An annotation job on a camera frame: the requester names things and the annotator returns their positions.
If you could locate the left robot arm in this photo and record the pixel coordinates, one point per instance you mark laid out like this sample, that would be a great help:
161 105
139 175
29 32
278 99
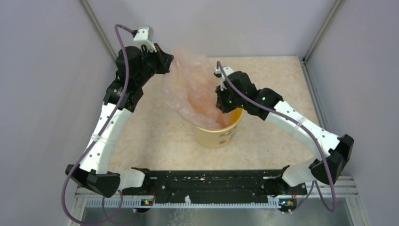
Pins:
135 66

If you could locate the yellow trash bin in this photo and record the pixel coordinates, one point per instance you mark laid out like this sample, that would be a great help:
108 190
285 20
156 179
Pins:
219 137

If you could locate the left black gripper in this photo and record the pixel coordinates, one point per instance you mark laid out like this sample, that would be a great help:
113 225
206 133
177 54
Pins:
164 59

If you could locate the left aluminium frame post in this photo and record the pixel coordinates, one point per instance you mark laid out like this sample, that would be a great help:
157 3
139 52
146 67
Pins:
85 5

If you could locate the grey cable duct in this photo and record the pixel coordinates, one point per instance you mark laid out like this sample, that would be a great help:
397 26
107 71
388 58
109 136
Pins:
138 203

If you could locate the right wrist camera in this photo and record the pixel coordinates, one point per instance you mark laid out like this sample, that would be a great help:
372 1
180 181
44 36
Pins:
218 73

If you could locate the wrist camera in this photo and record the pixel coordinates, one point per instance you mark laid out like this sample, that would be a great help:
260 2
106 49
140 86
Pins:
143 37
218 73

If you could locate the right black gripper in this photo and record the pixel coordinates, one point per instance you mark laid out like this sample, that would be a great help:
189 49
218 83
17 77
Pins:
220 103

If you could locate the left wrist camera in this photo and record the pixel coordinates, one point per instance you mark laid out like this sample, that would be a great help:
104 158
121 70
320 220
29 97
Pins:
143 37

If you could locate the translucent pink plastic bag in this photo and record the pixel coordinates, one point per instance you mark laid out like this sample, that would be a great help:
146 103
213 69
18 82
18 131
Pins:
189 90

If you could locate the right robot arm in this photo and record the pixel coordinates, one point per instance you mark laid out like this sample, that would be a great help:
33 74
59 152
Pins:
330 151

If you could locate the right aluminium frame post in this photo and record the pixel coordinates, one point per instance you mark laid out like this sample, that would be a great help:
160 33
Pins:
323 29

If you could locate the aluminium frame post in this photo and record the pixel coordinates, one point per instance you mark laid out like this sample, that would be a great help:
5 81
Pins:
85 5
323 29

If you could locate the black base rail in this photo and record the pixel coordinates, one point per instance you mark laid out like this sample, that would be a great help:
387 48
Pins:
215 186

